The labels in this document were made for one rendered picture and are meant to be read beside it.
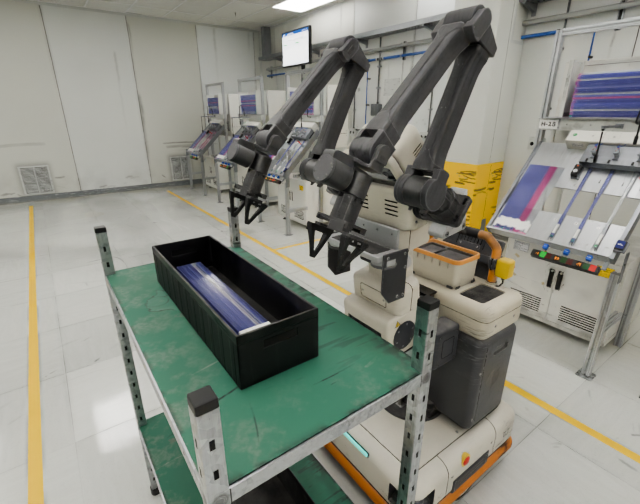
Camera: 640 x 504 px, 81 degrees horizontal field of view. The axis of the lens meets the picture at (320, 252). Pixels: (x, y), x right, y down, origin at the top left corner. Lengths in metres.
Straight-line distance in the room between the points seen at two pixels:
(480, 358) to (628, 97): 1.86
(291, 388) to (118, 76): 7.59
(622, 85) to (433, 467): 2.26
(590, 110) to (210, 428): 2.70
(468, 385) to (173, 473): 1.03
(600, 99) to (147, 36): 7.11
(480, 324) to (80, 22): 7.62
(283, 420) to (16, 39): 7.64
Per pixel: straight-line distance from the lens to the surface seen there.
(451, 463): 1.58
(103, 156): 8.00
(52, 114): 7.91
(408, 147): 1.07
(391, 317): 1.23
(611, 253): 2.43
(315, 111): 4.64
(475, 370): 1.47
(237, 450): 0.64
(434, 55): 0.93
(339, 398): 0.70
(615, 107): 2.83
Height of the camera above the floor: 1.42
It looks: 21 degrees down
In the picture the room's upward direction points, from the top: straight up
